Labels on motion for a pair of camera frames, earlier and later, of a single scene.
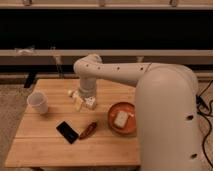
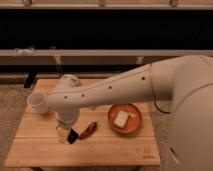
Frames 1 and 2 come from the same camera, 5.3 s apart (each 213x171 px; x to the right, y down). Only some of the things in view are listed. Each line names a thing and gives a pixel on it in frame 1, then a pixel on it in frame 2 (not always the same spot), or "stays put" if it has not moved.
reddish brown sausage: x=88 y=131 stays put
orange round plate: x=131 y=118 stays put
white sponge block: x=121 y=119 stays put
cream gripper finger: x=90 y=103 -> x=68 y=117
